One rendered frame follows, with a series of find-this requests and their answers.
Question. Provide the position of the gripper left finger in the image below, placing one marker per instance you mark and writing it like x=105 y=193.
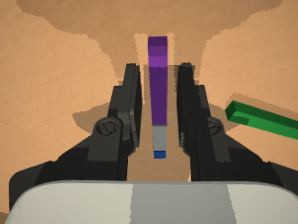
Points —
x=104 y=154

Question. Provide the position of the small blue cube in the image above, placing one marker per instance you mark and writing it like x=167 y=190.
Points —
x=159 y=154

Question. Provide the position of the grey rod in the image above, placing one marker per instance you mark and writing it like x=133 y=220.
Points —
x=160 y=137

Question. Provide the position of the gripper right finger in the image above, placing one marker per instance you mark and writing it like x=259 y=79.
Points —
x=219 y=156

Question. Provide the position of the green rod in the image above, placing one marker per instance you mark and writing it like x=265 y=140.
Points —
x=261 y=119

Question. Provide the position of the purple rod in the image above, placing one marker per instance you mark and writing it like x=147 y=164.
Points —
x=158 y=75

